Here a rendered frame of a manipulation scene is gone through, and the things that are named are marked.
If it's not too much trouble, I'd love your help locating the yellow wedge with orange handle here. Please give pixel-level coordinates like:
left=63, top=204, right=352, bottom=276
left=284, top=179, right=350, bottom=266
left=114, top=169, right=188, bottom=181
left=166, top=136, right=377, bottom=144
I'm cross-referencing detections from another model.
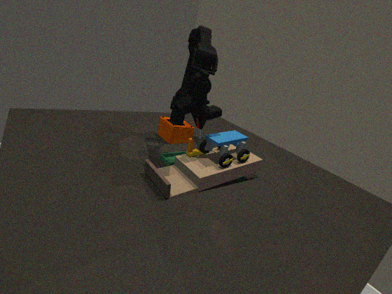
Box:
left=186, top=138, right=204, bottom=158

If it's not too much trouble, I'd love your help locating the tan wooden ramp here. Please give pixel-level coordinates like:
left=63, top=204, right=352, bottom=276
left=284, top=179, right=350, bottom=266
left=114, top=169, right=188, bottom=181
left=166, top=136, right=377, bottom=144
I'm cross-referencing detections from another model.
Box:
left=144, top=144, right=263, bottom=200

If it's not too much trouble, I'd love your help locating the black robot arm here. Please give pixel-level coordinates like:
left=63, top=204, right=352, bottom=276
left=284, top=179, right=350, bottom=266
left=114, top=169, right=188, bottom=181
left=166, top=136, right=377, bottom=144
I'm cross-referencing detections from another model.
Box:
left=167, top=26, right=218, bottom=125

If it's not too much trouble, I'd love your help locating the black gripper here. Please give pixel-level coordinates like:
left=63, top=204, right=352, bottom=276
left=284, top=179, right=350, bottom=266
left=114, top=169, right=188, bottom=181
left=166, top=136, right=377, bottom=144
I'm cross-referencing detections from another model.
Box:
left=188, top=87, right=222, bottom=130

